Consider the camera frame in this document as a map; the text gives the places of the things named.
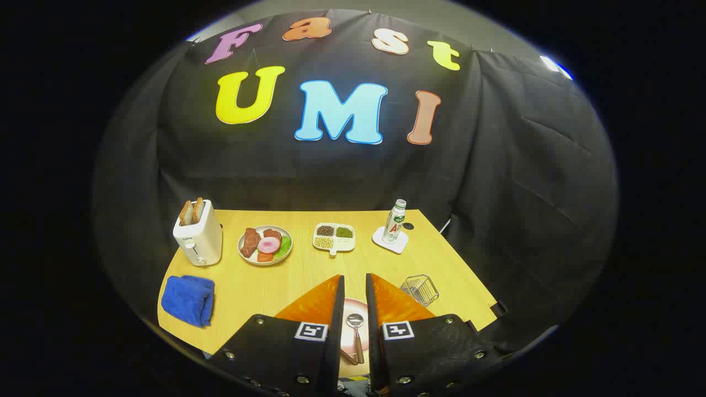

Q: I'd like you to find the metal wire basket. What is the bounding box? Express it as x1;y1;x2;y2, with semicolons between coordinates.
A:
400;274;440;308

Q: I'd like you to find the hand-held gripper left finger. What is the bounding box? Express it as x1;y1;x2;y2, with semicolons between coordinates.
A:
208;275;346;397

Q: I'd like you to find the blue folded towel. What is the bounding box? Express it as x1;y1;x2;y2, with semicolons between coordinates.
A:
161;275;216;329

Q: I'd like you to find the long brown meat piece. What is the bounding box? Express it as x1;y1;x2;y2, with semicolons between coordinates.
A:
240;228;261;258

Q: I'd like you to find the pink plate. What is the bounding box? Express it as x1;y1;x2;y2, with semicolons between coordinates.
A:
336;298;371;378

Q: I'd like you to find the metal spoon wooden handle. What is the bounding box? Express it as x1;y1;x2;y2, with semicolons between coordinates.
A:
345;313;366;364

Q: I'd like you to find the white toaster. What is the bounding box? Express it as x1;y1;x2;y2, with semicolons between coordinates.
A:
173;200;223;267

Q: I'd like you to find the black backdrop cloth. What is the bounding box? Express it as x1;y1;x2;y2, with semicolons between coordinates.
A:
91;8;618;353

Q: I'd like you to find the white drink bottle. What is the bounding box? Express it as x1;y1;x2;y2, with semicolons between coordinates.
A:
382;199;407;244

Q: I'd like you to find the white square coaster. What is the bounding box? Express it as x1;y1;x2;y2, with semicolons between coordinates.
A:
372;225;410;255

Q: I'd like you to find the white divided dish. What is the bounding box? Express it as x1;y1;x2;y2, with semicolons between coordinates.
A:
312;222;356;257

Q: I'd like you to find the white round food plate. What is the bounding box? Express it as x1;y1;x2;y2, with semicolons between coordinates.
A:
237;225;293;267

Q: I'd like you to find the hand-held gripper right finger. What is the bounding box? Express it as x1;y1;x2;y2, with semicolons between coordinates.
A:
365;272;502;397

